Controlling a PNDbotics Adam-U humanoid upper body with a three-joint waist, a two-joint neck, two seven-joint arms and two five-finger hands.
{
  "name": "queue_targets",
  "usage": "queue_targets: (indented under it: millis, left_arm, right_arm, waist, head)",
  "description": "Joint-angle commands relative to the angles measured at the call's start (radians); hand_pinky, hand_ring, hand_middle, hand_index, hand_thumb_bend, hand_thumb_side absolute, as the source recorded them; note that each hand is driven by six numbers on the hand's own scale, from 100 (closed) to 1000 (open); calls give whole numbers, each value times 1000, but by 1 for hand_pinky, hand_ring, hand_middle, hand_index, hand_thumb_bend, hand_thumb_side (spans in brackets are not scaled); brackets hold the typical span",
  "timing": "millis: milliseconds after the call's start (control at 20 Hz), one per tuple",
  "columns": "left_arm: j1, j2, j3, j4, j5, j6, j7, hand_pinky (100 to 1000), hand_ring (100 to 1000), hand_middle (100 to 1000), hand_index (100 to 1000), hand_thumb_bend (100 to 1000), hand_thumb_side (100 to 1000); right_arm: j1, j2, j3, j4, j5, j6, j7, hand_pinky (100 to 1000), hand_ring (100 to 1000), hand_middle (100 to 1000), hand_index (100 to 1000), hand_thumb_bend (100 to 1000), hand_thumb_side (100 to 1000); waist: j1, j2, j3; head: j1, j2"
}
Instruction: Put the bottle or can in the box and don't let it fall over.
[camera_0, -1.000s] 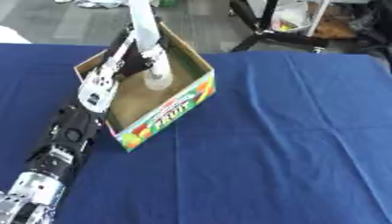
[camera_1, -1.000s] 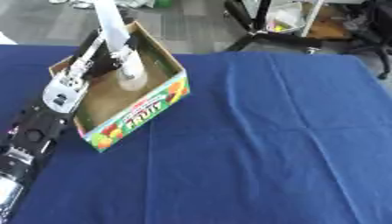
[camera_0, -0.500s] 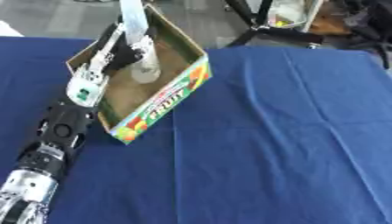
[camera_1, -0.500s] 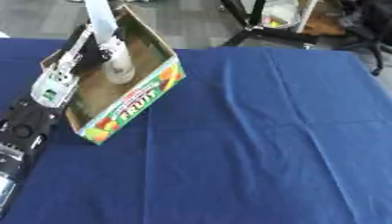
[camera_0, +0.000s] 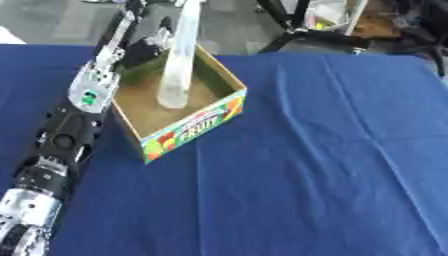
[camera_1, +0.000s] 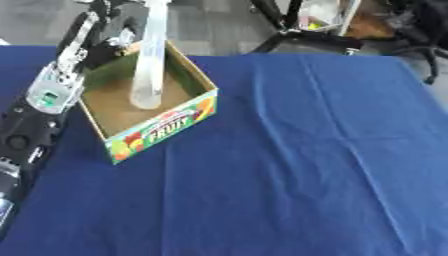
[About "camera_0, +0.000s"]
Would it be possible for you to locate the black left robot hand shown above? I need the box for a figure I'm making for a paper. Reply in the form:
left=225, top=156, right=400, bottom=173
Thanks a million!
left=91, top=0, right=179, bottom=70

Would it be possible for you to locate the cardboard box with fruit print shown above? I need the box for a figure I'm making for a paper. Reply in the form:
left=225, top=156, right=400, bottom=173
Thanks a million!
left=108, top=42, right=249, bottom=165

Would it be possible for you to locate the white object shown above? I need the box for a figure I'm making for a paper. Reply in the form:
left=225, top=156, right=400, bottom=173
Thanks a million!
left=0, top=25, right=28, bottom=45

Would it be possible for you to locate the black tripod stand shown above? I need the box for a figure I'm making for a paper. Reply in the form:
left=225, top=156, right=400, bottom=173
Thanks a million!
left=253, top=0, right=373, bottom=55

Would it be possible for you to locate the white container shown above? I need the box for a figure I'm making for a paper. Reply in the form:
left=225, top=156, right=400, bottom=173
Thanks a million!
left=302, top=0, right=371, bottom=36

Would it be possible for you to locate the black bag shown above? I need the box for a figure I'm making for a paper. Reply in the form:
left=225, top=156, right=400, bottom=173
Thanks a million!
left=388, top=0, right=448, bottom=78

